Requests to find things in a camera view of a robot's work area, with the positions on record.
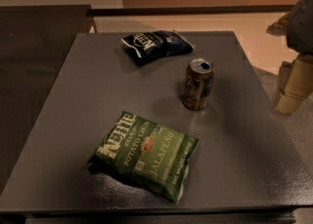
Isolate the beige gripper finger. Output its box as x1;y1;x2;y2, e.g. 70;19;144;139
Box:
272;54;313;114
266;13;290;36

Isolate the blue chip bag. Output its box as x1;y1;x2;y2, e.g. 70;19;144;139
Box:
121;30;194;65

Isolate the green jalapeno chip bag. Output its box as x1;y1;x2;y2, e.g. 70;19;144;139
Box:
91;112;198;203

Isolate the opened drink can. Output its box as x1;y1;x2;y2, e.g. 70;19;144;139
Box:
182;58;215;111

